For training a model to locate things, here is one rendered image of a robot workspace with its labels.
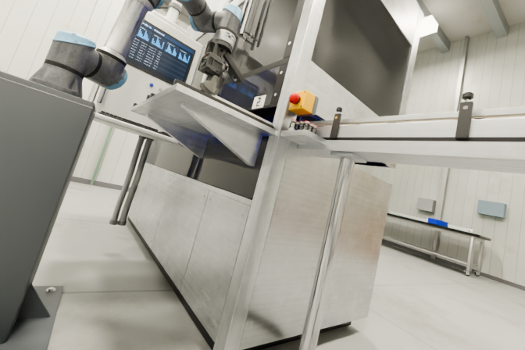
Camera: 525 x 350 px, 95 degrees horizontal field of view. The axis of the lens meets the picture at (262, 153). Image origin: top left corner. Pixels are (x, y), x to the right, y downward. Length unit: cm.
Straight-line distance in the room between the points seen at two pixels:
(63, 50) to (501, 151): 128
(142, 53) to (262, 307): 155
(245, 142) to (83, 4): 449
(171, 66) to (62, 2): 348
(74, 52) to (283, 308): 123
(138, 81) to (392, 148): 148
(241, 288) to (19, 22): 473
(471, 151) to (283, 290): 79
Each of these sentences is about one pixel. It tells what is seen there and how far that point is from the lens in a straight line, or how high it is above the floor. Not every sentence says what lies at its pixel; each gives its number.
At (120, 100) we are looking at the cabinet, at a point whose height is 94.
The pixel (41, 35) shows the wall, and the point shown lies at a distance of 500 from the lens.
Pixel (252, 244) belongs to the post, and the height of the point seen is 45.
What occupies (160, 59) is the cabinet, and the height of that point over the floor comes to 129.
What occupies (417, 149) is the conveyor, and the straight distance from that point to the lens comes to 75.
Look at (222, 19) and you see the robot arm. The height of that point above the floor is 120.
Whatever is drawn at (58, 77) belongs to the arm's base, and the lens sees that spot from 110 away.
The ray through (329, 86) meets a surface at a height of 117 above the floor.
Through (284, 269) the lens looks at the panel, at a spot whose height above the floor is 36.
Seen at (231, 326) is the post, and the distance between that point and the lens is 101.
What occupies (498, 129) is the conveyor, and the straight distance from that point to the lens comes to 73.
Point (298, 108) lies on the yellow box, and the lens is 89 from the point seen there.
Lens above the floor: 66
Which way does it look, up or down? 8 degrees up
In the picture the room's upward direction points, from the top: 15 degrees clockwise
